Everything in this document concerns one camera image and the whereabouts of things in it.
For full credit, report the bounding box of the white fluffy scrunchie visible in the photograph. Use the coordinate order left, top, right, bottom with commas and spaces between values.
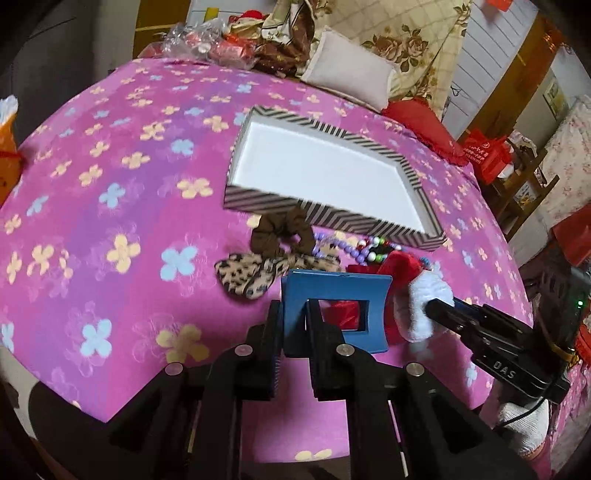
393, 270, 454, 343

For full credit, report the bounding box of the red satin bow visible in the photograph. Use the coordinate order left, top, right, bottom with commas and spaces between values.
320, 250, 424, 345

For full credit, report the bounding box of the leopard print bow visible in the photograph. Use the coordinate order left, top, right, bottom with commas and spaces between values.
214, 253, 342, 300

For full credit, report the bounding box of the blue hair claw clip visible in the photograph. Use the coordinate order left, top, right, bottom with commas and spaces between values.
281, 270, 392, 358

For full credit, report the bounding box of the multicolour bead bracelet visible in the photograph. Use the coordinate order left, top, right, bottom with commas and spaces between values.
355, 235, 403, 266

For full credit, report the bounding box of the purple bead bracelet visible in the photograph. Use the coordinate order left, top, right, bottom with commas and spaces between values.
310, 231, 366, 264

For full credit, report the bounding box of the brown scrunchie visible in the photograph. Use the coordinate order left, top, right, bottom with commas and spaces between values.
249, 207, 315, 258

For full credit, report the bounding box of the right gloved hand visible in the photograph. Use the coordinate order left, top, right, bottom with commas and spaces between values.
492, 399, 550, 459

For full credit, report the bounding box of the wooden shelf rack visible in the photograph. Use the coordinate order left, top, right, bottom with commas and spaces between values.
483, 140, 560, 241

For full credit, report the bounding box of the red shopping bag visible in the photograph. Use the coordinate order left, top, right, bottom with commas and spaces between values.
462, 129, 512, 185

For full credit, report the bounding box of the pink floral bedsheet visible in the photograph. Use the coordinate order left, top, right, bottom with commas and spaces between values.
1, 59, 532, 421

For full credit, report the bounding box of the striped chevron tray box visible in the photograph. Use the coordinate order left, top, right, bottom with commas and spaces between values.
223, 106, 447, 252

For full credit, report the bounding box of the red cushion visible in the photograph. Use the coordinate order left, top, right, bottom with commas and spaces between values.
382, 99, 469, 167

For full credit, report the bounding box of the floral beige quilt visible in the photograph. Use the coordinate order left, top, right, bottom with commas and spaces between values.
308, 0, 472, 117

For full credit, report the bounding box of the white pillow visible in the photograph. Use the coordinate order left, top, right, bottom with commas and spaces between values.
301, 28, 398, 112

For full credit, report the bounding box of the orange plastic basket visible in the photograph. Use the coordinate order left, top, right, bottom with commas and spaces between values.
0, 112, 24, 206

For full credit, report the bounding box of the brown patterned blanket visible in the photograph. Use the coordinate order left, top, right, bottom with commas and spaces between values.
254, 0, 317, 76

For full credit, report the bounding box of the clear plastic bag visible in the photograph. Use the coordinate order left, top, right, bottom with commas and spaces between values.
137, 18, 256, 70

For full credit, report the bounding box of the santa plush toy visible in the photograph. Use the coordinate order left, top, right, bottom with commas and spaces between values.
228, 10, 267, 38

